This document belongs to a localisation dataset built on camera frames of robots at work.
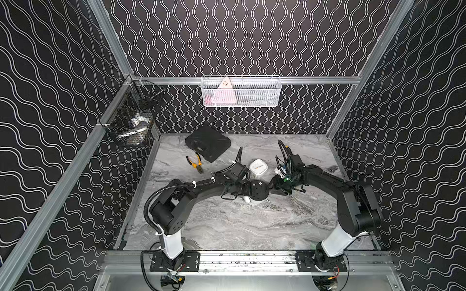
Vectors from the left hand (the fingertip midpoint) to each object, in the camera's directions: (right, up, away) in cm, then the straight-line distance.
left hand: (252, 189), depth 89 cm
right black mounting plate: (+21, -27, -15) cm, 37 cm away
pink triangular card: (-13, +47, -1) cm, 49 cm away
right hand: (+9, 0, +1) cm, 9 cm away
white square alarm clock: (+5, +10, +11) cm, 16 cm away
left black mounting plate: (-28, -27, -14) cm, 41 cm away
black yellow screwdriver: (+24, +22, +24) cm, 40 cm away
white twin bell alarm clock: (+4, -1, +1) cm, 4 cm away
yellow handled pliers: (-30, +10, +15) cm, 35 cm away
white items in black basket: (-48, +26, -16) cm, 57 cm away
